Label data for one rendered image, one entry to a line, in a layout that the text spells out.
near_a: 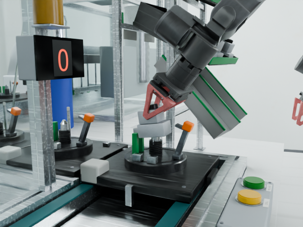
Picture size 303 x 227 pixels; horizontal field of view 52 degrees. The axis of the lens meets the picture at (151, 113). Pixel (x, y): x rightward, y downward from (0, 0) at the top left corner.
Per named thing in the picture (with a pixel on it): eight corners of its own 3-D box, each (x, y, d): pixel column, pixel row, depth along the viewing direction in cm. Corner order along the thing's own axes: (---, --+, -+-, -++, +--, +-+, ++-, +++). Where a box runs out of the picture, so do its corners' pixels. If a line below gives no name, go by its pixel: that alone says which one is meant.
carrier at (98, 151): (128, 151, 87) (127, 106, 85) (74, 181, 66) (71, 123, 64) (59, 142, 97) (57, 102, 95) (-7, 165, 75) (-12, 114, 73)
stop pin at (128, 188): (134, 204, 60) (134, 184, 60) (131, 206, 59) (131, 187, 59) (127, 202, 61) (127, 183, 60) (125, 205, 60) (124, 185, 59)
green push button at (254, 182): (264, 187, 62) (265, 177, 62) (263, 195, 58) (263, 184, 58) (244, 183, 64) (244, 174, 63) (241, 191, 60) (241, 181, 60)
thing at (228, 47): (230, 63, 103) (240, 43, 100) (225, 63, 99) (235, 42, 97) (209, 52, 107) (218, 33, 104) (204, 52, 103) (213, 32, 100)
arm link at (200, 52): (219, 46, 58) (223, 45, 63) (191, 24, 59) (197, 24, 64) (197, 75, 61) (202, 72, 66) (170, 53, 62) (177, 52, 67)
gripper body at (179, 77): (149, 79, 62) (171, 50, 60) (168, 77, 72) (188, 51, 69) (173, 101, 61) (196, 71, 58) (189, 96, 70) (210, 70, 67)
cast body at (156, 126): (172, 132, 70) (167, 102, 69) (164, 136, 66) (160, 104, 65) (139, 134, 74) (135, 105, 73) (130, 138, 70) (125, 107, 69)
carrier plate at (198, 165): (219, 163, 77) (219, 154, 77) (190, 203, 55) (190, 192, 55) (133, 151, 87) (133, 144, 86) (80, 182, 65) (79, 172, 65)
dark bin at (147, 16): (227, 65, 93) (238, 42, 90) (209, 65, 82) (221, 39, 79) (156, 29, 105) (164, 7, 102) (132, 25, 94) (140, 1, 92)
